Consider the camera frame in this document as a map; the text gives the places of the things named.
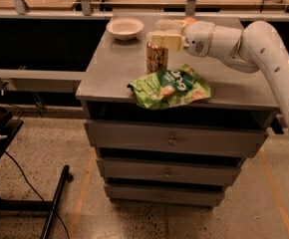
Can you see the green rice chip bag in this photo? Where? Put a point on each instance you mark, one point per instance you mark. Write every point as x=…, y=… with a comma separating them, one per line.
x=170, y=89

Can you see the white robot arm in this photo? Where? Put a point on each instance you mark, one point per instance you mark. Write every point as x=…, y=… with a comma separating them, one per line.
x=258, y=47

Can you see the white bowl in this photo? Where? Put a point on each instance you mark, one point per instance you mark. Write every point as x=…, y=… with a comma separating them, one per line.
x=125, y=29

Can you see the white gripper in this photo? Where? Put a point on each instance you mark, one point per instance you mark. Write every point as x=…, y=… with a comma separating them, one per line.
x=197, y=37

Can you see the orange fruit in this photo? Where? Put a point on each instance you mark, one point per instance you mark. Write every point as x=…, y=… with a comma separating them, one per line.
x=189, y=20

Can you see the grey drawer cabinet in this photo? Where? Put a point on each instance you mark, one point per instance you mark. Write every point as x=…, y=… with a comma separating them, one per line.
x=187, y=155

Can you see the orange drink can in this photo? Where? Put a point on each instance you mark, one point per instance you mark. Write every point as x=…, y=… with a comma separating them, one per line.
x=156, y=58

